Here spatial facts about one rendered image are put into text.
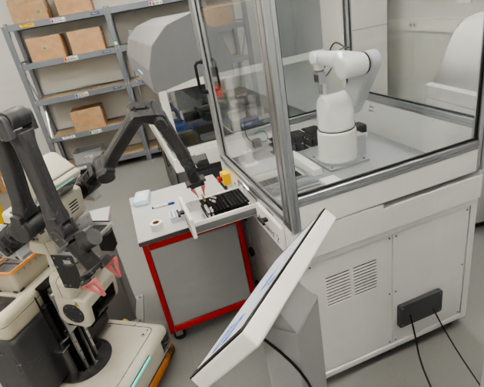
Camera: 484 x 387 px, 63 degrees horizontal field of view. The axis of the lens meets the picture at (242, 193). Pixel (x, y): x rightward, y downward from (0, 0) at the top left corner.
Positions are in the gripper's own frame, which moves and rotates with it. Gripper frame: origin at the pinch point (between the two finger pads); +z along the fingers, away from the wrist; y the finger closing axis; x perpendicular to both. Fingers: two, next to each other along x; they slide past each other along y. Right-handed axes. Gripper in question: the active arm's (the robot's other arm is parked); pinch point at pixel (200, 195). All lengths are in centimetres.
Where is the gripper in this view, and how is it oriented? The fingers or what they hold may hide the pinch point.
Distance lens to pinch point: 203.4
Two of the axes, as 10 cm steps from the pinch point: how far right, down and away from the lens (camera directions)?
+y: 9.1, -4.0, 1.3
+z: 2.9, 8.2, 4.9
